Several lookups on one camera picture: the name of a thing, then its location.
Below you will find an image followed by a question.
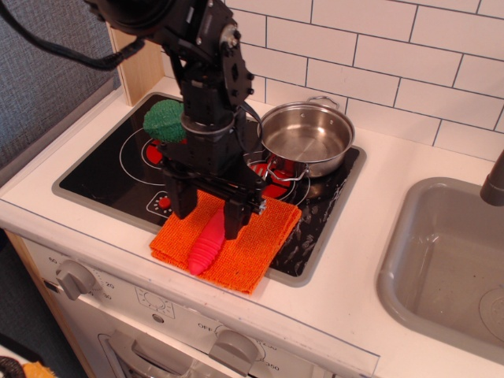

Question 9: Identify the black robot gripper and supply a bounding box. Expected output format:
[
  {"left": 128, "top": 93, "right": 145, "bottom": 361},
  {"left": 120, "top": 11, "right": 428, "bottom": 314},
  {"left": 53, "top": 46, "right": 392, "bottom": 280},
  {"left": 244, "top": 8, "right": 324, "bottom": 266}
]
[{"left": 157, "top": 124, "right": 265, "bottom": 239}]

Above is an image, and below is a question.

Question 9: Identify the red ribbed toy fork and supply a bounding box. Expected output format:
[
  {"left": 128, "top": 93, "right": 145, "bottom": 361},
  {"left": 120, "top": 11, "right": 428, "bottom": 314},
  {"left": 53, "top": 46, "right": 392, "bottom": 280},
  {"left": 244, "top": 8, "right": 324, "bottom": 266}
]
[{"left": 187, "top": 209, "right": 225, "bottom": 276}]

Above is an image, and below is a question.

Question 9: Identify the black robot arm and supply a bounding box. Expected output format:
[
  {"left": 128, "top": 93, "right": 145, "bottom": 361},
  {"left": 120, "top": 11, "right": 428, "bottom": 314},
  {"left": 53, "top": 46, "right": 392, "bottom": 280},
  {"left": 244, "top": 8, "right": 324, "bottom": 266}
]
[{"left": 88, "top": 1, "right": 265, "bottom": 239}]

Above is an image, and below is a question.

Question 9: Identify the orange folded cloth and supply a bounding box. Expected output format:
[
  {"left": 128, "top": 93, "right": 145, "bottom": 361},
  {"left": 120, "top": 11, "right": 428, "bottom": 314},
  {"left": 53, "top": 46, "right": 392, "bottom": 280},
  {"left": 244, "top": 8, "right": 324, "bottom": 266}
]
[{"left": 150, "top": 191, "right": 302, "bottom": 294}]

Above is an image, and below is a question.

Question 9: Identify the green toy broccoli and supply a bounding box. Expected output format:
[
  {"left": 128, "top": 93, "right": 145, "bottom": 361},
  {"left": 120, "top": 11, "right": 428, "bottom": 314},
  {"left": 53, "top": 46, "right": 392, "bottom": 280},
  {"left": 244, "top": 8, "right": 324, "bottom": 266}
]
[{"left": 143, "top": 99, "right": 186, "bottom": 143}]

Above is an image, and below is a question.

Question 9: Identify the black toy stovetop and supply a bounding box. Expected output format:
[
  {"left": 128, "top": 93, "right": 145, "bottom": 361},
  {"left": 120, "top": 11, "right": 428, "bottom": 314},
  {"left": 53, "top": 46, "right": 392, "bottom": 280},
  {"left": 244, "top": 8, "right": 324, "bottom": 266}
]
[{"left": 53, "top": 93, "right": 366, "bottom": 286}]

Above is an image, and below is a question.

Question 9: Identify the stainless steel pot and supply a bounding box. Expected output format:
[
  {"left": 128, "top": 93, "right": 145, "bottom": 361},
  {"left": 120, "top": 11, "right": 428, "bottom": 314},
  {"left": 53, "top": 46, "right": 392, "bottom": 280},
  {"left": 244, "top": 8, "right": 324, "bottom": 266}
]
[{"left": 261, "top": 96, "right": 355, "bottom": 182}]

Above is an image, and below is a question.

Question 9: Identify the grey right oven knob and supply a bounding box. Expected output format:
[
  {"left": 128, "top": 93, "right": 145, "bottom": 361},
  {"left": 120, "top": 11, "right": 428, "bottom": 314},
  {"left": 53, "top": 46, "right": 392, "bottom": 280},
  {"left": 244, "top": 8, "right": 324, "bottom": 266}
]
[{"left": 209, "top": 330, "right": 259, "bottom": 376}]

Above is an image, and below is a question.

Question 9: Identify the grey oven knob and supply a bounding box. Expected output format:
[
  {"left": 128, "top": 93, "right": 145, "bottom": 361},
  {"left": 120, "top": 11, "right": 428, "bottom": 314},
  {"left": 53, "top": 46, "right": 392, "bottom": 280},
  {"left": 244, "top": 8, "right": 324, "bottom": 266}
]
[
  {"left": 209, "top": 330, "right": 259, "bottom": 376},
  {"left": 56, "top": 260, "right": 96, "bottom": 301}
]

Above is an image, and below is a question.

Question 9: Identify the grey left oven knob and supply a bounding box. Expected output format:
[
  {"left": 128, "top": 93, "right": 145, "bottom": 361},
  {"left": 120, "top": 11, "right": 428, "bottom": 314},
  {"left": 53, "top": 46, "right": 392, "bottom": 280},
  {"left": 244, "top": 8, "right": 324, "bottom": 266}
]
[{"left": 56, "top": 260, "right": 96, "bottom": 301}]

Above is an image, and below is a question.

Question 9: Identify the grey plastic sink basin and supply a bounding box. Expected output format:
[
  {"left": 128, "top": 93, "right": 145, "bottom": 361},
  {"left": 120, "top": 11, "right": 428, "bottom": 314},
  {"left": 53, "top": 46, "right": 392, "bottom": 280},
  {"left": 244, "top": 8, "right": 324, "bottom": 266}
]
[{"left": 377, "top": 177, "right": 503, "bottom": 364}]

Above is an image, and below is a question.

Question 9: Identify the orange plush toy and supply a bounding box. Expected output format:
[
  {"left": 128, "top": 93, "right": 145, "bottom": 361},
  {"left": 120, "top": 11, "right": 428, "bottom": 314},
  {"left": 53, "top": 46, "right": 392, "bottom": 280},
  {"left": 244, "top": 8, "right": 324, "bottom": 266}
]
[{"left": 22, "top": 361, "right": 56, "bottom": 378}]

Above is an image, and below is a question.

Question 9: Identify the grey faucet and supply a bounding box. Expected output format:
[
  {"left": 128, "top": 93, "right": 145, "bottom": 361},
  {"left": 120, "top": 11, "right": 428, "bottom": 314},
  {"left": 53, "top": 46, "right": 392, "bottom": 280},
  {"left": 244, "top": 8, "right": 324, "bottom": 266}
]
[{"left": 480, "top": 151, "right": 504, "bottom": 206}]

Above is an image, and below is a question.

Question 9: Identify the wooden side post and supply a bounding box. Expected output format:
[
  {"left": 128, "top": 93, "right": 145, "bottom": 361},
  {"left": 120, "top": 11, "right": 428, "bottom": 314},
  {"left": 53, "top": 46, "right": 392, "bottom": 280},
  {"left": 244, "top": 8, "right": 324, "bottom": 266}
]
[{"left": 117, "top": 41, "right": 165, "bottom": 106}]

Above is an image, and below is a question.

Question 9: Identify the grey oven door handle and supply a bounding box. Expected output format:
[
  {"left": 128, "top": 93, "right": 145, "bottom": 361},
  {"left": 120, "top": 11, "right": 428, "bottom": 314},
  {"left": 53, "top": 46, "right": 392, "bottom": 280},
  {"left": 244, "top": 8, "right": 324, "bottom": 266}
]
[{"left": 108, "top": 331, "right": 223, "bottom": 377}]

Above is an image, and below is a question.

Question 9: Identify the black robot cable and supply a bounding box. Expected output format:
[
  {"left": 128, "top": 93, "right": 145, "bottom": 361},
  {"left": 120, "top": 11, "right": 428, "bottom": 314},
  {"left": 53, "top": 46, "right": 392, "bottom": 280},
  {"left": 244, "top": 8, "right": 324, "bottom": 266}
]
[{"left": 0, "top": 2, "right": 146, "bottom": 72}]

